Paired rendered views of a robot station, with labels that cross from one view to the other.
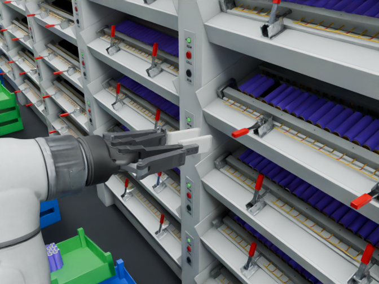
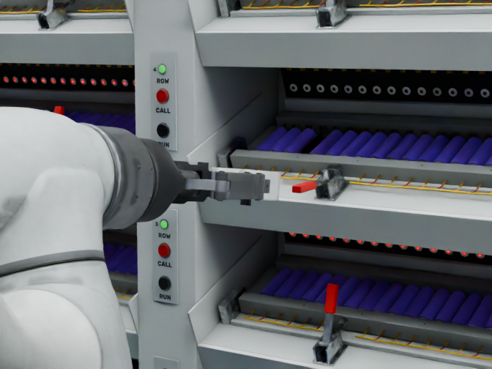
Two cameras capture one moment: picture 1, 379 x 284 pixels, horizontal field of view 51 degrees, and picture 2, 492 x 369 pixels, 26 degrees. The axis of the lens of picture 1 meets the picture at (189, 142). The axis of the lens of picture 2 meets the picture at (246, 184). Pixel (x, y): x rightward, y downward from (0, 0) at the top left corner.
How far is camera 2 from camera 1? 0.59 m
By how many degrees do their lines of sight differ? 29
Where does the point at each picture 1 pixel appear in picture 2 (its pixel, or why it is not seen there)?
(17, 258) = (100, 282)
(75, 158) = (139, 148)
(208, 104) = not seen: hidden behind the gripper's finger
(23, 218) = (97, 221)
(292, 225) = (407, 359)
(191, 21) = (167, 34)
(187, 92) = not seen: hidden behind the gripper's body
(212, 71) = (209, 121)
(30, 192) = (101, 182)
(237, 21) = (258, 21)
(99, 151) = (159, 151)
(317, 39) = (408, 17)
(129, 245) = not seen: outside the picture
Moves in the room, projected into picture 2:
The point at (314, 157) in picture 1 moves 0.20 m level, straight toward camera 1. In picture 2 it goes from (435, 202) to (480, 234)
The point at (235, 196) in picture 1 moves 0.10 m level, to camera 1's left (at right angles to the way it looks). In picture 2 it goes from (282, 351) to (205, 360)
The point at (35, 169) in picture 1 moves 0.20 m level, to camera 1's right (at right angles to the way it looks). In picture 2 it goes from (101, 151) to (328, 141)
